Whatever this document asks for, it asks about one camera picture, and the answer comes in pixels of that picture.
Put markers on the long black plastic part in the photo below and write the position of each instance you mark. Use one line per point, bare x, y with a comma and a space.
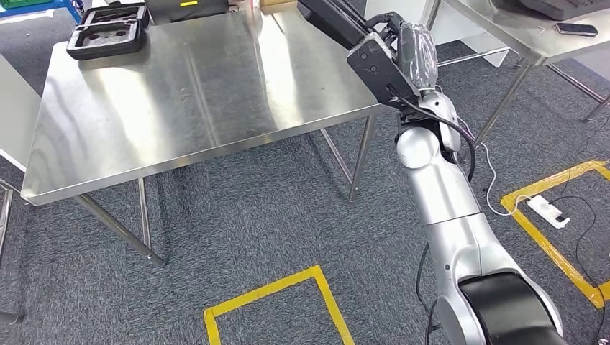
329, 16

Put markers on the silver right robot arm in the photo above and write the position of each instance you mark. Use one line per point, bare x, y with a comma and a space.
443, 190

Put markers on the stainless steel workbench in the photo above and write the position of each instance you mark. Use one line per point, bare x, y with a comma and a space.
14, 114
524, 33
190, 95

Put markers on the yellow floor tape square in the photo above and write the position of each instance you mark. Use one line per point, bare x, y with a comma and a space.
548, 249
267, 290

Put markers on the white power strip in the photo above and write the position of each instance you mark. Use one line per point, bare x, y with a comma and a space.
545, 209

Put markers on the black foam tray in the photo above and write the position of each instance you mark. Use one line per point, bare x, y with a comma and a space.
76, 47
88, 16

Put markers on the black smartphone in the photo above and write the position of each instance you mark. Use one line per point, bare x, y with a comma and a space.
576, 29

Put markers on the green plastic bin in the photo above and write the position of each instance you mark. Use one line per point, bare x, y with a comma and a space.
24, 3

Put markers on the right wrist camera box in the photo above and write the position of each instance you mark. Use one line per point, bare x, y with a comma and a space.
381, 66

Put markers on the blue metal frame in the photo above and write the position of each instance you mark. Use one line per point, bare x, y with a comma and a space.
62, 5

